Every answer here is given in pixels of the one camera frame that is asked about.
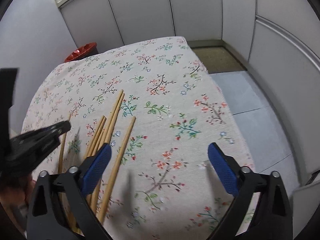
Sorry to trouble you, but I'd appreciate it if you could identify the person's left hand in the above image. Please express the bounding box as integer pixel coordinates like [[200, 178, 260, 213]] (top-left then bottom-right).
[[1, 174, 35, 221]]

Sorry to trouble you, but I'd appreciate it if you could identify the floral tablecloth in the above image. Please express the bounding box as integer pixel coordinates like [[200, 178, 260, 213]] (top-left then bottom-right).
[[22, 37, 253, 239]]

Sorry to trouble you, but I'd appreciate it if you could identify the red trash bin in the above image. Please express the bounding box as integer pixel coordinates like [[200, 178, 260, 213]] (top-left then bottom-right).
[[64, 42, 98, 63]]

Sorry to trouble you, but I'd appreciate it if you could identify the brown floor mat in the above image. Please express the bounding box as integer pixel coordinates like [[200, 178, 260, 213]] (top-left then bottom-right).
[[193, 47, 246, 74]]

